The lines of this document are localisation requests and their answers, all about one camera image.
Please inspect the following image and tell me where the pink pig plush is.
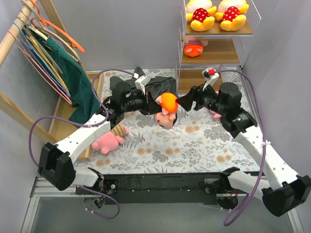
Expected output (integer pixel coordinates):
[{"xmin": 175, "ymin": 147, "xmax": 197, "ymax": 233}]
[
  {"xmin": 209, "ymin": 110, "xmax": 221, "ymax": 119},
  {"xmin": 91, "ymin": 123, "xmax": 129, "ymax": 154}
]

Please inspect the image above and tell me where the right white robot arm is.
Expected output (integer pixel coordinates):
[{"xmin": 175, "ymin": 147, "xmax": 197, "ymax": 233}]
[{"xmin": 176, "ymin": 83, "xmax": 311, "ymax": 216}]

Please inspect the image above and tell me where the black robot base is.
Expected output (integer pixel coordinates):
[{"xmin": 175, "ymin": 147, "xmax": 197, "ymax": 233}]
[{"xmin": 75, "ymin": 172, "xmax": 245, "ymax": 210}]

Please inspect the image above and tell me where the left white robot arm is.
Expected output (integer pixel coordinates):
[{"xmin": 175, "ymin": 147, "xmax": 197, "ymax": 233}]
[{"xmin": 38, "ymin": 83, "xmax": 162, "ymax": 194}]

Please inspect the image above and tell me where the beige hanger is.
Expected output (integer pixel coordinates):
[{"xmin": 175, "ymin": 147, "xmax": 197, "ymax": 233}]
[{"xmin": 21, "ymin": 0, "xmax": 83, "ymax": 67}]

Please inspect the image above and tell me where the pink hanger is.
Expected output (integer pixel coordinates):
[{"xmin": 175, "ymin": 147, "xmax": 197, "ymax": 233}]
[{"xmin": 7, "ymin": 30, "xmax": 72, "ymax": 105}]

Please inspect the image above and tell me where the yellow frog plush big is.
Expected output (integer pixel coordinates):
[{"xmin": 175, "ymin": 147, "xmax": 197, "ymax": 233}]
[{"xmin": 186, "ymin": 0, "xmax": 217, "ymax": 32}]

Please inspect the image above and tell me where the wire and wood shelf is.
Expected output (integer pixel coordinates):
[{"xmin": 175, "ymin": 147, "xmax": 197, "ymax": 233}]
[{"xmin": 175, "ymin": 0, "xmax": 262, "ymax": 94}]

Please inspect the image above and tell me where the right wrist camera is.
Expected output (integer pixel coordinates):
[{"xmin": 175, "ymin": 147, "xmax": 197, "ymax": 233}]
[{"xmin": 202, "ymin": 67, "xmax": 220, "ymax": 91}]

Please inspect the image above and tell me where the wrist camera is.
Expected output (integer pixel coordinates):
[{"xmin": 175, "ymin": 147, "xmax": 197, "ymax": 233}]
[
  {"xmin": 133, "ymin": 73, "xmax": 151, "ymax": 95},
  {"xmin": 202, "ymin": 67, "xmax": 220, "ymax": 91}
]

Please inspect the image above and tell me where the floral table mat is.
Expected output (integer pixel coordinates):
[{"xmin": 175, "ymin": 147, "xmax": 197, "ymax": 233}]
[{"xmin": 75, "ymin": 108, "xmax": 259, "ymax": 174}]

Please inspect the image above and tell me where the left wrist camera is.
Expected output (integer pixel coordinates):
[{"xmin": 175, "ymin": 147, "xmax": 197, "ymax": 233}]
[{"xmin": 133, "ymin": 73, "xmax": 151, "ymax": 95}]

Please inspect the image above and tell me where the black-haired doll striped shirt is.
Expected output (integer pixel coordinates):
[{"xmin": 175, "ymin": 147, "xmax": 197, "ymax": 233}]
[{"xmin": 182, "ymin": 36, "xmax": 208, "ymax": 58}]

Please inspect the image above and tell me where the yellow frog plush small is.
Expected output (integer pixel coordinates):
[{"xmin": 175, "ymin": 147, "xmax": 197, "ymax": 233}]
[{"xmin": 215, "ymin": 0, "xmax": 249, "ymax": 32}]

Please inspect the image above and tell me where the yellow hanger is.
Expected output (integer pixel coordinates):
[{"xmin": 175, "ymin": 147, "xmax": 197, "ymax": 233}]
[{"xmin": 26, "ymin": 35, "xmax": 69, "ymax": 92}]

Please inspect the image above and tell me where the orange hanger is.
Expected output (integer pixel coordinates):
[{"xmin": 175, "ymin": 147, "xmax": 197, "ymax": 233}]
[{"xmin": 30, "ymin": 0, "xmax": 85, "ymax": 53}]

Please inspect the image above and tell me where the dark grey cloth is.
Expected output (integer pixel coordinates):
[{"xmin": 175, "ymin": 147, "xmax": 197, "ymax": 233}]
[{"xmin": 109, "ymin": 76, "xmax": 178, "ymax": 97}]

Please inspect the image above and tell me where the blue hanger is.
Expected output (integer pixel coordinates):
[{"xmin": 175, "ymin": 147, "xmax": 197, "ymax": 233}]
[{"xmin": 13, "ymin": 21, "xmax": 71, "ymax": 97}]

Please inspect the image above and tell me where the wooden clothes rack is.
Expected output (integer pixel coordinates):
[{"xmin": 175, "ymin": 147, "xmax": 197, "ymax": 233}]
[{"xmin": 0, "ymin": 0, "xmax": 105, "ymax": 161}]

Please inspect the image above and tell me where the green shirt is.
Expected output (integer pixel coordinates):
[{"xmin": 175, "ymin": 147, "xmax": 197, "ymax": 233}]
[{"xmin": 35, "ymin": 36, "xmax": 100, "ymax": 124}]

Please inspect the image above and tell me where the grey hanger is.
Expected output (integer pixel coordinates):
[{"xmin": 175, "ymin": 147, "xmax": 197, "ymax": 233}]
[{"xmin": 24, "ymin": 24, "xmax": 63, "ymax": 74}]

